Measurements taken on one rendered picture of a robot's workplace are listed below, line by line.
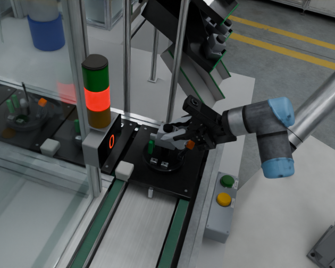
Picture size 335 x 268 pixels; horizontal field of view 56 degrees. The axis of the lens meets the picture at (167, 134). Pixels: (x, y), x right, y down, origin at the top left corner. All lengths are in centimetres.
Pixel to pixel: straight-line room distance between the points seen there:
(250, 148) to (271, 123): 173
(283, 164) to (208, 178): 30
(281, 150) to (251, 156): 167
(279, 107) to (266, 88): 239
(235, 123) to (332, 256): 47
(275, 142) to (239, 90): 79
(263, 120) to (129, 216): 47
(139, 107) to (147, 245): 64
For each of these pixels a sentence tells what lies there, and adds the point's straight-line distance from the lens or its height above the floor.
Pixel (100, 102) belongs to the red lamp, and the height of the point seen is 133.
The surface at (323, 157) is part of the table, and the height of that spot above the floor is 86.
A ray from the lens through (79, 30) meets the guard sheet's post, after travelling 58.
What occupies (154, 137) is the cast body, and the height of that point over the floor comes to 106.
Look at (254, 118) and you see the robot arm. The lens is 79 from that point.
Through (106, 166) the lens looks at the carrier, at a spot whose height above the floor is 97.
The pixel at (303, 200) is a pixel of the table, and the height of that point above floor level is 86.
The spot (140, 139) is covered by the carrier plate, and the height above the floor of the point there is 97.
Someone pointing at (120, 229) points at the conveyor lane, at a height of 92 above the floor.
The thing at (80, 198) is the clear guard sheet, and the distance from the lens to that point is 84.
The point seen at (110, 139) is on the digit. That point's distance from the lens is 73.
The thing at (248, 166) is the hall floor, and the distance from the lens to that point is 238.
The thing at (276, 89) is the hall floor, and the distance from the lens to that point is 320.
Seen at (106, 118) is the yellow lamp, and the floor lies 128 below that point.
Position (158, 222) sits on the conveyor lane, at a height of 92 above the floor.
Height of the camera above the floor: 175
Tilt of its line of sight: 46 degrees down
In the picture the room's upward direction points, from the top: 8 degrees clockwise
